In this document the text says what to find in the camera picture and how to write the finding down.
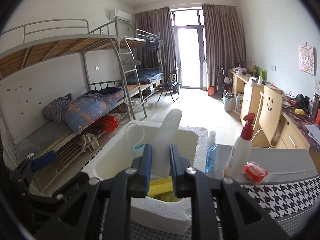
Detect yellow foam net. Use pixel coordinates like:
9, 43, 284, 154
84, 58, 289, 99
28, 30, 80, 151
148, 176, 182, 203

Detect white foam sheet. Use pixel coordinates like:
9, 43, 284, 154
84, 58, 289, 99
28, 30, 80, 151
151, 109, 182, 178

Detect near metal bunk bed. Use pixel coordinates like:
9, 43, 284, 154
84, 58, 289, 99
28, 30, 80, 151
1, 19, 150, 194

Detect metal bunk bed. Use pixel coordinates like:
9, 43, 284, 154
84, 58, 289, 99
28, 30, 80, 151
114, 16, 171, 100
1, 19, 150, 194

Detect red snack packet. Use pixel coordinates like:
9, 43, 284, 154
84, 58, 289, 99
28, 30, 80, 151
243, 161, 268, 184

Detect white red pump bottle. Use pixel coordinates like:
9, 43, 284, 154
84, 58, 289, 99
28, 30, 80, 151
223, 113, 255, 179

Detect white styrofoam box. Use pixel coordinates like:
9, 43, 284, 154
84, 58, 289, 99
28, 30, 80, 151
82, 119, 209, 235

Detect blue liquid spray bottle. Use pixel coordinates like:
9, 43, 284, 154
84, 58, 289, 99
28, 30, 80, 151
205, 131, 217, 172

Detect blue plaid quilt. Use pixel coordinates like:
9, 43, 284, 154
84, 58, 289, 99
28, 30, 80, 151
42, 87, 125, 134

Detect red plastic bag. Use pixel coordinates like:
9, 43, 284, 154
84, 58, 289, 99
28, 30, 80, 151
97, 115, 119, 132

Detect wooden smiley face chair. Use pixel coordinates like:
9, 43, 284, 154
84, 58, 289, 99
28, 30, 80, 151
252, 86, 283, 147

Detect white bucket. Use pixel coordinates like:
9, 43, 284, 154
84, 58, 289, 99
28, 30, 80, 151
222, 93, 235, 112

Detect near wooden desk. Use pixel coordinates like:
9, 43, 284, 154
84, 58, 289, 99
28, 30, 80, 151
274, 96, 319, 158

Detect wooden desk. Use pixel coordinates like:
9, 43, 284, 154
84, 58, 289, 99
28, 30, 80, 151
274, 96, 319, 158
228, 69, 283, 125

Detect orange box by door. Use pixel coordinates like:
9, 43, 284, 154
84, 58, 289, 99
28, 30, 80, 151
208, 86, 215, 96

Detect far wooden desk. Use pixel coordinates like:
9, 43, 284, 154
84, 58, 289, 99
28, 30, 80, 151
228, 69, 283, 125

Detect papers on desk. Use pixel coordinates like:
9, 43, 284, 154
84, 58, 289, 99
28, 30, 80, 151
305, 124, 320, 141

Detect yellow object on desk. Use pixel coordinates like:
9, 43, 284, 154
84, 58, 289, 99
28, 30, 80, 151
294, 108, 305, 115

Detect black folding chair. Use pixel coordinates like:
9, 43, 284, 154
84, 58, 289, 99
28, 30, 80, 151
157, 67, 179, 102

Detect far metal bunk bed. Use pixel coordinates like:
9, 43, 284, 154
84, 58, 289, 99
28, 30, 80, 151
114, 16, 171, 100

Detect right brown curtain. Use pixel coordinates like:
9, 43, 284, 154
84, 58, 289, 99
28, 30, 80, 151
202, 4, 247, 87

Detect brown curtain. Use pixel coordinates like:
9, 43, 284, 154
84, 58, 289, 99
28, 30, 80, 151
202, 4, 247, 87
134, 6, 176, 81

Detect balcony glass door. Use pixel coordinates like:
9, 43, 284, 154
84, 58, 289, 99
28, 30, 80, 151
171, 8, 206, 89

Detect white air conditioner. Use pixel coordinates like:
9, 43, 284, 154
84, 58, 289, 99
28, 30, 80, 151
109, 9, 132, 22

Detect left brown curtain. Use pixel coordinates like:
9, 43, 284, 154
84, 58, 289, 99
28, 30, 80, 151
134, 6, 176, 81

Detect pink cartoon wall picture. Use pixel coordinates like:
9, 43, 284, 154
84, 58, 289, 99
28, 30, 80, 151
298, 45, 315, 75

